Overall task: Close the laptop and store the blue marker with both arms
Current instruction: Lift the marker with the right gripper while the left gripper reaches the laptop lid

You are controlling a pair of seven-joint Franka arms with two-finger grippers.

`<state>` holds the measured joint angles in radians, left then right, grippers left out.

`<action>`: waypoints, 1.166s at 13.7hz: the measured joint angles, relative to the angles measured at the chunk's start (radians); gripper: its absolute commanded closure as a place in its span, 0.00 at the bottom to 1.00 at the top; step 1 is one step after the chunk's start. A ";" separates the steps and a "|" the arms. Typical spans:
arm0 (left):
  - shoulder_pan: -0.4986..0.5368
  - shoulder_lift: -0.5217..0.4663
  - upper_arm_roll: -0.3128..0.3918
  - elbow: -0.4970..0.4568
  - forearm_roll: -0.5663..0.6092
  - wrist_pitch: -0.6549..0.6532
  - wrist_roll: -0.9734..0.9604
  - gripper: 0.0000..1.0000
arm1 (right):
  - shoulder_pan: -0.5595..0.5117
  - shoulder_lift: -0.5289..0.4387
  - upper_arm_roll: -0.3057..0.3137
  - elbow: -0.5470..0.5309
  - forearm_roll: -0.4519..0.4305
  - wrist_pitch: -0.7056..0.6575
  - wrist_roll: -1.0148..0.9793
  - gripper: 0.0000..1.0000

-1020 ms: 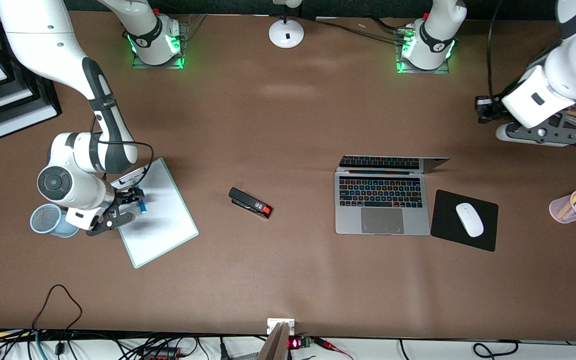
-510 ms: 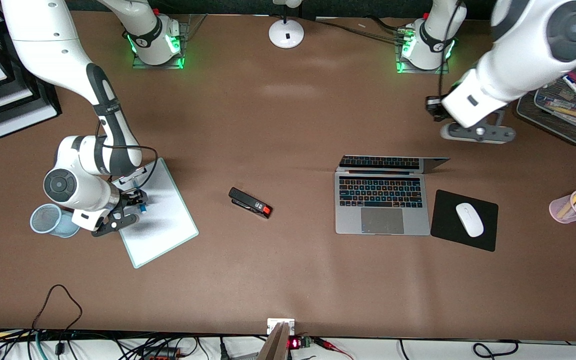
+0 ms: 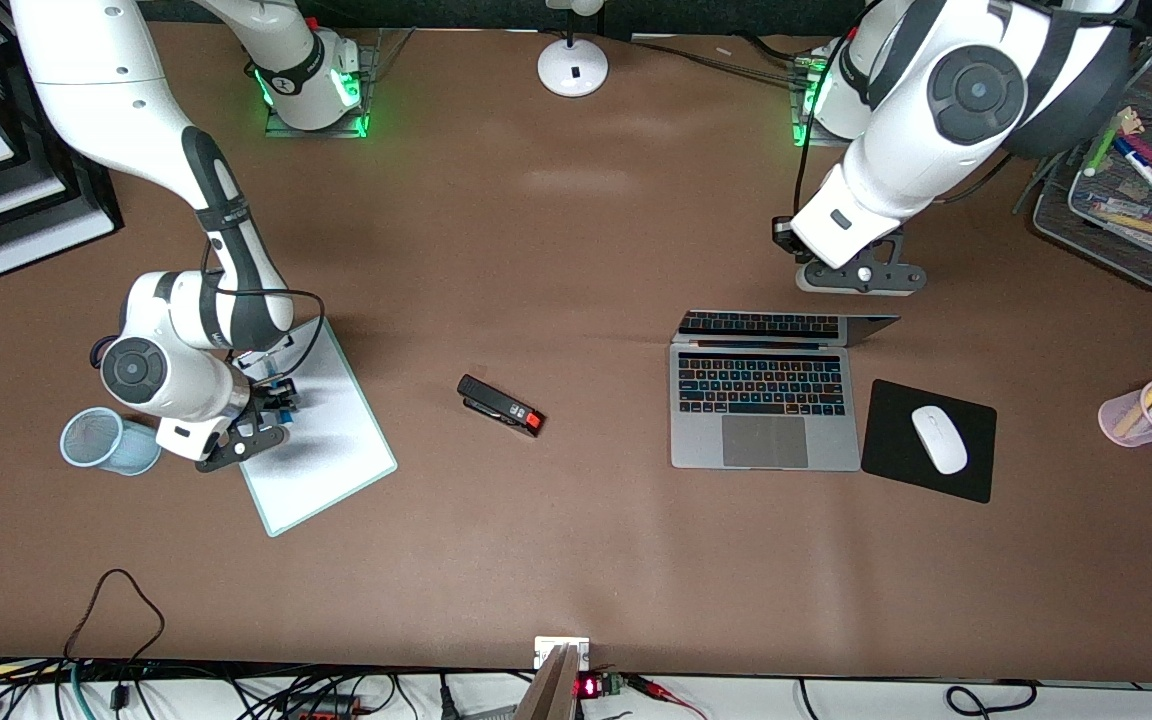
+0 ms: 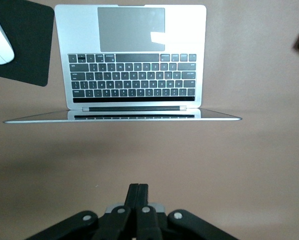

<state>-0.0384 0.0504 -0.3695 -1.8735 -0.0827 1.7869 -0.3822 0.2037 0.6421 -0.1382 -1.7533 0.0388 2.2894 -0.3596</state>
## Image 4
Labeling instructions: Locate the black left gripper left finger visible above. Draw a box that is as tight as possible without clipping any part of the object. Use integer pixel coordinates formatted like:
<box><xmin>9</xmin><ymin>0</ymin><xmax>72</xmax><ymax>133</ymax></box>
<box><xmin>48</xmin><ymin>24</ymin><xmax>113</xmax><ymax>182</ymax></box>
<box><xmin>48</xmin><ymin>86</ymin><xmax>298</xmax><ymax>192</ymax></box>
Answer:
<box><xmin>21</xmin><ymin>183</ymin><xmax>140</xmax><ymax>240</ymax></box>

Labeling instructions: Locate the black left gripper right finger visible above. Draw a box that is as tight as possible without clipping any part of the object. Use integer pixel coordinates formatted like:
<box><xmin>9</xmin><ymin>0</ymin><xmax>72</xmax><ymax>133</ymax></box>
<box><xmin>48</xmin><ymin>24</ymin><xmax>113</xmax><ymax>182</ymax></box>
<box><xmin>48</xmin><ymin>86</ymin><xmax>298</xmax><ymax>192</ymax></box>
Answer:
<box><xmin>135</xmin><ymin>184</ymin><xmax>238</xmax><ymax>240</ymax></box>

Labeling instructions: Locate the silver laptop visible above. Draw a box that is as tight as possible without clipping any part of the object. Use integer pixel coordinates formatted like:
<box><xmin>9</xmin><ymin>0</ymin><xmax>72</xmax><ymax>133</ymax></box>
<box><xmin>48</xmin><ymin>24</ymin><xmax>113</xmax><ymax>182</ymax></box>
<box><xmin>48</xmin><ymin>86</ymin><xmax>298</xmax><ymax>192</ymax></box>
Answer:
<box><xmin>3</xmin><ymin>4</ymin><xmax>243</xmax><ymax>124</ymax></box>

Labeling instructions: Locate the black mouse pad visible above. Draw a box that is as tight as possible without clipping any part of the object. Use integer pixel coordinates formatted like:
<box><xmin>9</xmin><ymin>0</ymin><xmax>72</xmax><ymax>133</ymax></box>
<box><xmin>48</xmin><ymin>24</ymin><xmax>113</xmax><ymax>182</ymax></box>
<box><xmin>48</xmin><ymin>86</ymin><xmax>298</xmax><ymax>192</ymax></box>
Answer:
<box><xmin>0</xmin><ymin>0</ymin><xmax>55</xmax><ymax>88</ymax></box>

